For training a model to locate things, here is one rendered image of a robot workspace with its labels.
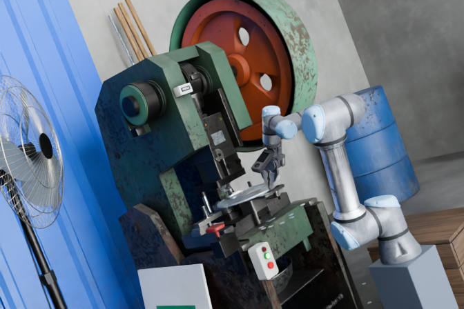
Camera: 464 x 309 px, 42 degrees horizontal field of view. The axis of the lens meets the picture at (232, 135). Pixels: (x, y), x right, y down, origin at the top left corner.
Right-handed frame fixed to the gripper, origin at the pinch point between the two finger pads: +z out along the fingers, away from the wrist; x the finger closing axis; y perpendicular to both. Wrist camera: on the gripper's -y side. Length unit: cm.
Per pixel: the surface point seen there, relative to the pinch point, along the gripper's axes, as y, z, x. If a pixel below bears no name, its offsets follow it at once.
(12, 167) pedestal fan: -91, -32, 41
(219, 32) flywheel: 38, -56, 56
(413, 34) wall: 333, -3, 78
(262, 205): 1.8, 10.7, 5.5
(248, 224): -7.3, 16.6, 6.4
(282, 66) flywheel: 33, -44, 16
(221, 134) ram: 3.6, -17.6, 28.9
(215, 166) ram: -6.2, -6.1, 24.9
